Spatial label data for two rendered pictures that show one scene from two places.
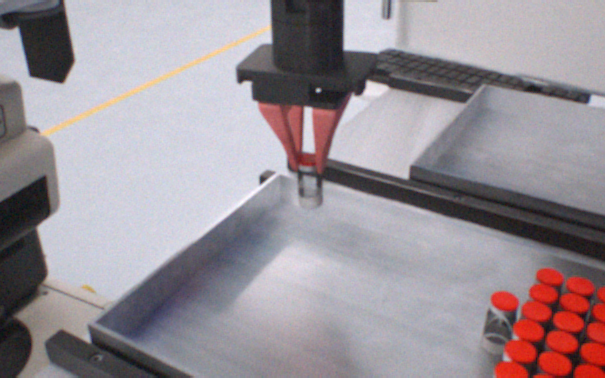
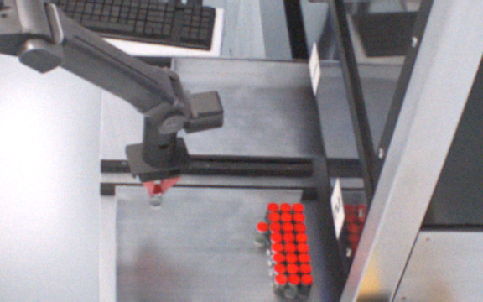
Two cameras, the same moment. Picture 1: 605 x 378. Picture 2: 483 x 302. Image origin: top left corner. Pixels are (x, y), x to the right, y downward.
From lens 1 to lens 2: 1.50 m
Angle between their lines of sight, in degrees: 36
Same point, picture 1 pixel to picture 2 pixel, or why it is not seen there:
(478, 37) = not seen: outside the picture
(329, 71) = (174, 161)
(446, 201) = (201, 169)
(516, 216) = (239, 168)
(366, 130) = (118, 119)
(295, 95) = (163, 176)
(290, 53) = (159, 162)
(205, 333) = (148, 287)
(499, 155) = not seen: hidden behind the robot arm
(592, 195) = (262, 132)
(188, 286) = (120, 268)
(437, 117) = not seen: hidden behind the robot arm
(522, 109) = (199, 68)
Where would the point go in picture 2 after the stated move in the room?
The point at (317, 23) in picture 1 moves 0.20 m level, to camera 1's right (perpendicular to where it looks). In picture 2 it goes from (172, 148) to (271, 107)
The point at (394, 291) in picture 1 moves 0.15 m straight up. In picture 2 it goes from (207, 232) to (215, 178)
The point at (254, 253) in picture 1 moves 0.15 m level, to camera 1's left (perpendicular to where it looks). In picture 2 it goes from (132, 237) to (58, 271)
